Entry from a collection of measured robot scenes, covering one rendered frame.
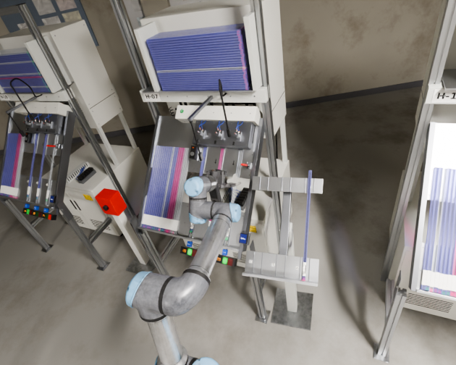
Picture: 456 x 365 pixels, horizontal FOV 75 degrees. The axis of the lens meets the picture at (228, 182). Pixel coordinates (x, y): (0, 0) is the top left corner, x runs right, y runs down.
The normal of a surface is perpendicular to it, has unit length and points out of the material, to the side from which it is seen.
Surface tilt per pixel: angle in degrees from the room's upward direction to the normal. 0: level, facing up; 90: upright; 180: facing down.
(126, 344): 0
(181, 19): 90
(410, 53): 90
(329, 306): 0
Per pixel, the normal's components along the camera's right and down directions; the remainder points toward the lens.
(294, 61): 0.00, 0.62
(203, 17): -0.38, 0.63
